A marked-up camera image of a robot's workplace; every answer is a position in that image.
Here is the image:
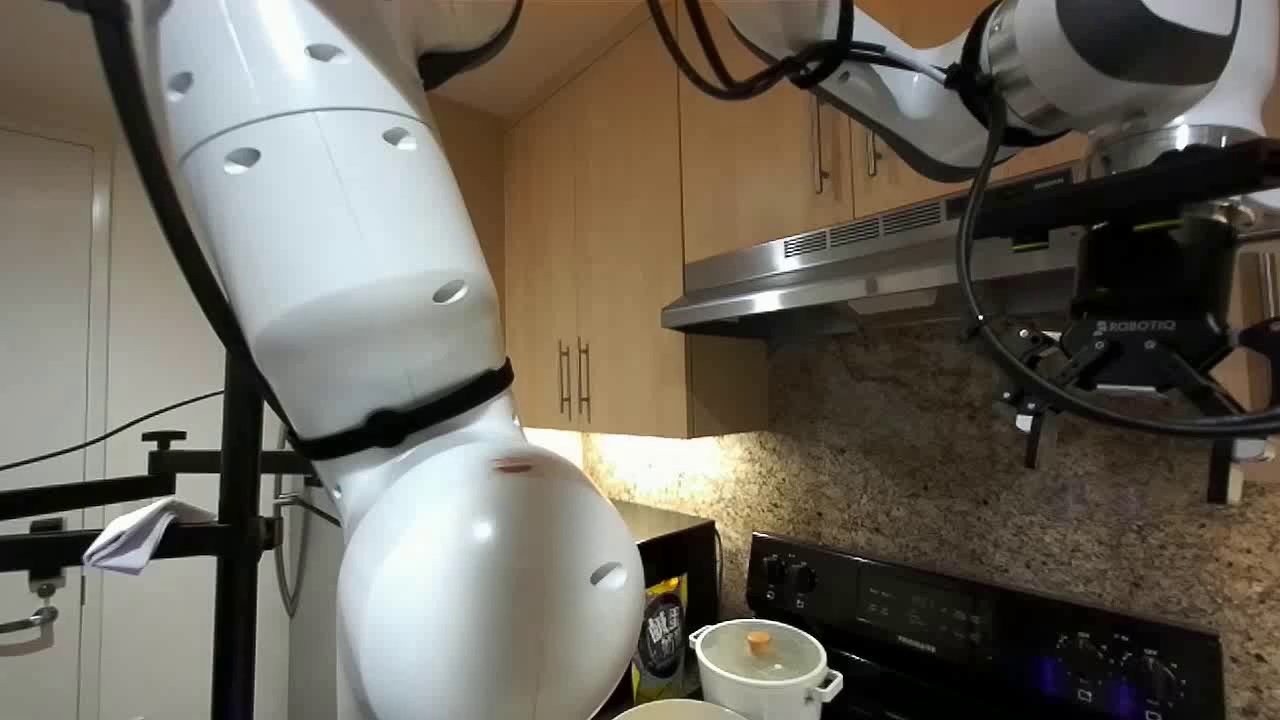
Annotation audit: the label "white room door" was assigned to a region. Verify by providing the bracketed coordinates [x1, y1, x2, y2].
[0, 126, 112, 720]

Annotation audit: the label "white crumpled paper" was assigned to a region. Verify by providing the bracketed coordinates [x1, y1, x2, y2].
[82, 496, 218, 578]

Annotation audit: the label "thin black wire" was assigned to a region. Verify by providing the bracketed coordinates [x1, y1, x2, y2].
[0, 389, 229, 480]

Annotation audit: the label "glass pot lid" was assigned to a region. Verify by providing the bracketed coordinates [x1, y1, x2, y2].
[697, 615, 828, 681]

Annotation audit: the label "yellow black snack bag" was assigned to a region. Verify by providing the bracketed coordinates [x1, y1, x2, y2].
[637, 574, 697, 703]

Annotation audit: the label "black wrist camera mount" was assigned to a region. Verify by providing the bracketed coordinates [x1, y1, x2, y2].
[968, 137, 1280, 245]

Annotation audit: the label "tall light wood cabinet door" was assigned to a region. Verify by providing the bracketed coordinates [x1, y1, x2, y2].
[574, 22, 691, 441]
[1228, 236, 1280, 411]
[500, 57, 583, 434]

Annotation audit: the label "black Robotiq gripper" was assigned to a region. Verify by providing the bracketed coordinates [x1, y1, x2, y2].
[1005, 216, 1243, 513]

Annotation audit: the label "black strap around arm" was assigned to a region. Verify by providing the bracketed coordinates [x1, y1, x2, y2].
[285, 358, 520, 466]

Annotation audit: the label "white cooking pot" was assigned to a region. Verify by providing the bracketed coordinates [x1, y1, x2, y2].
[689, 615, 848, 720]

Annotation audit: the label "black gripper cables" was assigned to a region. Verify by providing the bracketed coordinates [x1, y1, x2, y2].
[646, 0, 1280, 445]

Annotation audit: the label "black countertop appliance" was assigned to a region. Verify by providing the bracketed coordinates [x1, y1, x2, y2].
[611, 496, 724, 631]

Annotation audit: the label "thick black cable bundle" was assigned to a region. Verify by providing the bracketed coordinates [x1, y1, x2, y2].
[55, 0, 528, 445]

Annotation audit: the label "black stove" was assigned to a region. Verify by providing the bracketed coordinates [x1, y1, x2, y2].
[745, 535, 1228, 720]

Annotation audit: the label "black metal camera stand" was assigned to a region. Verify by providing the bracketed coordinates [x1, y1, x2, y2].
[0, 351, 325, 720]

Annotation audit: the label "stainless steel range hood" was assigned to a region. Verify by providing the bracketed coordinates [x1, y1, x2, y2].
[661, 192, 1094, 338]

